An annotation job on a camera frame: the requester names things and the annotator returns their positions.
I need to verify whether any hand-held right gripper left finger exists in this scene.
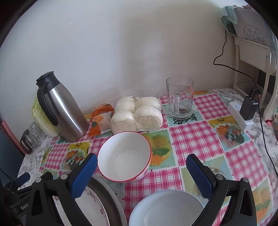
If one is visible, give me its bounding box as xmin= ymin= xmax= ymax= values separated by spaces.
xmin=26 ymin=153 xmax=98 ymax=226

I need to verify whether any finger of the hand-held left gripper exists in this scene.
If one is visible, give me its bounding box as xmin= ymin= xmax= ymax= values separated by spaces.
xmin=9 ymin=172 xmax=31 ymax=189
xmin=41 ymin=171 xmax=54 ymax=182

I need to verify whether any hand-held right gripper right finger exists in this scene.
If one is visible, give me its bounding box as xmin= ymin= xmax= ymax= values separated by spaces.
xmin=186 ymin=154 xmax=257 ymax=226

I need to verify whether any round pink floral plate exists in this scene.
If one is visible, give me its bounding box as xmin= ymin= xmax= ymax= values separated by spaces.
xmin=52 ymin=186 xmax=111 ymax=226

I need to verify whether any round stainless steel plate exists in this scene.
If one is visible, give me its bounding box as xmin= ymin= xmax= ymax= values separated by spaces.
xmin=86 ymin=174 xmax=128 ymax=226

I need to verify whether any strawberry print bowl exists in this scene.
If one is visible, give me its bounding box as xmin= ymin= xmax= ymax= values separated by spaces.
xmin=97 ymin=131 xmax=152 ymax=183

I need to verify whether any light blue bowl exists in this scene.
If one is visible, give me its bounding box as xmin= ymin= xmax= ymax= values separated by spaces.
xmin=129 ymin=189 xmax=206 ymax=226

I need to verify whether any dark blue cabinet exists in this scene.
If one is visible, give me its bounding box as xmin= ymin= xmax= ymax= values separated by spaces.
xmin=0 ymin=127 xmax=24 ymax=185

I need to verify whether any clear glass tumbler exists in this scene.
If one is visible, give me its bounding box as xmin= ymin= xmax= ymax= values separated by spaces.
xmin=36 ymin=127 xmax=48 ymax=144
xmin=28 ymin=121 xmax=42 ymax=139

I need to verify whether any pink checked tablecloth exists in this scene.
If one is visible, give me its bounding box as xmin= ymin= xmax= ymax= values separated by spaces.
xmin=39 ymin=88 xmax=278 ymax=226

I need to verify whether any orange snack packet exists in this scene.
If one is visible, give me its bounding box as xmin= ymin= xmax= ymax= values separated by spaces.
xmin=89 ymin=104 xmax=115 ymax=137

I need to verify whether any pink board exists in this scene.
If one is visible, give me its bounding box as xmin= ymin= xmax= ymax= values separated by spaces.
xmin=0 ymin=117 xmax=24 ymax=155

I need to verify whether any napa cabbage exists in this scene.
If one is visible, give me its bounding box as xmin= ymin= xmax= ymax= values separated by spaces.
xmin=32 ymin=97 xmax=60 ymax=137

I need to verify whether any stainless steel thermos jug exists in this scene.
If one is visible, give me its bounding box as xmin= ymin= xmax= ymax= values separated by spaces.
xmin=36 ymin=71 xmax=90 ymax=143

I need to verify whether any white power strip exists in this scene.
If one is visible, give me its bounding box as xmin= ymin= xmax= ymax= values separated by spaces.
xmin=228 ymin=102 xmax=254 ymax=131

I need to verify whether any clear glass mug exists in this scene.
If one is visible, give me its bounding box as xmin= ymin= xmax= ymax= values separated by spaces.
xmin=166 ymin=76 xmax=194 ymax=119

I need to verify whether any black charger adapter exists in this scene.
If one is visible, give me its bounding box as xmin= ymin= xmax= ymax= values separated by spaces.
xmin=239 ymin=88 xmax=259 ymax=121

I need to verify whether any white chair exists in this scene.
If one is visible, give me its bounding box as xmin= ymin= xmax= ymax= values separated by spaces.
xmin=233 ymin=36 xmax=278 ymax=109

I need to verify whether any grey printed cushion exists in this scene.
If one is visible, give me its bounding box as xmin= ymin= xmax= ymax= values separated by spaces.
xmin=233 ymin=6 xmax=272 ymax=46

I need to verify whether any teal cloth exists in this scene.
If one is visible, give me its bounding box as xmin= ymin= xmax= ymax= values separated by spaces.
xmin=221 ymin=5 xmax=238 ymax=36

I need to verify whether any glass pitcher with brown handle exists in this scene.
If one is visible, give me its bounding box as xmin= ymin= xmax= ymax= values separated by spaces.
xmin=20 ymin=129 xmax=35 ymax=155

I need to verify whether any black wall cable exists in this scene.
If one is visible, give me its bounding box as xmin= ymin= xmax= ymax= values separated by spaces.
xmin=213 ymin=30 xmax=258 ymax=90

